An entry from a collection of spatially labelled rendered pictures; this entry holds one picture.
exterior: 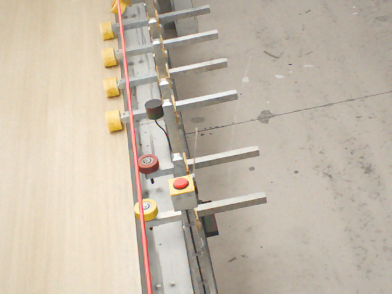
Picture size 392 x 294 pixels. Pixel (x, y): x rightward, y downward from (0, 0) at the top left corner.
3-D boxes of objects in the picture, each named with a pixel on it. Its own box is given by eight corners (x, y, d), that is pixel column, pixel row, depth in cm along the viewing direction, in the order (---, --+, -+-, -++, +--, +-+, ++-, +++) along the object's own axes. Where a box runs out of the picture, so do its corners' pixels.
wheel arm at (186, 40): (217, 35, 337) (216, 28, 334) (219, 39, 334) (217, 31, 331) (108, 57, 336) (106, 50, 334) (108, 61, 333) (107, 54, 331)
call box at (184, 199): (195, 193, 221) (191, 174, 217) (198, 209, 216) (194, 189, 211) (172, 198, 221) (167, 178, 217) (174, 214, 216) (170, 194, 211)
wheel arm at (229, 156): (258, 152, 283) (256, 143, 281) (260, 158, 281) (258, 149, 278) (146, 175, 283) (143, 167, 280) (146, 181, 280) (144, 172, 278)
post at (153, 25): (175, 107, 352) (155, 16, 323) (175, 111, 349) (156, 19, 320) (167, 108, 352) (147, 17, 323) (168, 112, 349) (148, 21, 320)
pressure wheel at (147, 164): (161, 174, 286) (156, 150, 280) (164, 187, 280) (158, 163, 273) (141, 178, 286) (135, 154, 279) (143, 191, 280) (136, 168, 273)
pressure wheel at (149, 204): (149, 218, 268) (143, 194, 261) (167, 225, 264) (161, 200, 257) (135, 233, 263) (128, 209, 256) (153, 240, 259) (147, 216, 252)
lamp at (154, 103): (171, 145, 273) (160, 97, 259) (173, 154, 268) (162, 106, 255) (156, 149, 273) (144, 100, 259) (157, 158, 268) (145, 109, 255)
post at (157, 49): (179, 131, 330) (159, 37, 301) (180, 136, 327) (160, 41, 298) (172, 133, 330) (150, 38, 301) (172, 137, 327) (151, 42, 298)
